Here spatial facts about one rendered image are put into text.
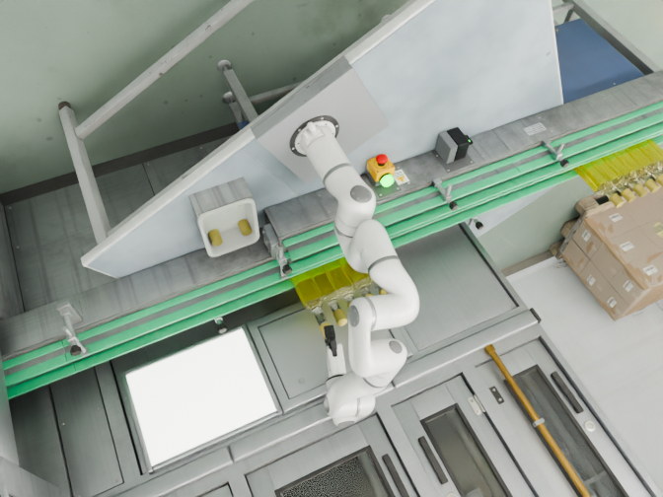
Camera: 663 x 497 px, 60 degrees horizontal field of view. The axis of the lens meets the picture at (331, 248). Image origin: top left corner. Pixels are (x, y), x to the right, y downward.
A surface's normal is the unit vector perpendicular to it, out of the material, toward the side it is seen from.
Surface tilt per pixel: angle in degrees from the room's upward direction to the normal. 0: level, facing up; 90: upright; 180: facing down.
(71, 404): 90
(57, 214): 90
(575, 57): 90
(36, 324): 90
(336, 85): 3
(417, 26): 0
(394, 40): 0
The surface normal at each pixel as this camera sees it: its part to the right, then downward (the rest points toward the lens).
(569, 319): 0.02, -0.55
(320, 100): 0.44, 0.78
